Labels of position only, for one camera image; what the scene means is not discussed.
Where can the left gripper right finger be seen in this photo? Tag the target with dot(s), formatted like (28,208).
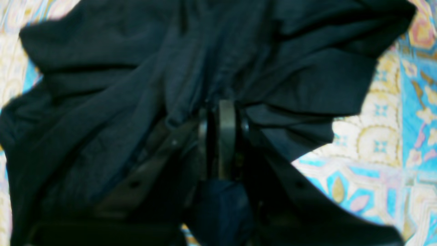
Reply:
(288,210)

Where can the black t-shirt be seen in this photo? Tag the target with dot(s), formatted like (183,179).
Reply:
(171,75)

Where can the patterned colourful tablecloth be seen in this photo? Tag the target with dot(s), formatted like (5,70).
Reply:
(382,137)

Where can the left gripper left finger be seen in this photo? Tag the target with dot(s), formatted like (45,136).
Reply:
(145,206)

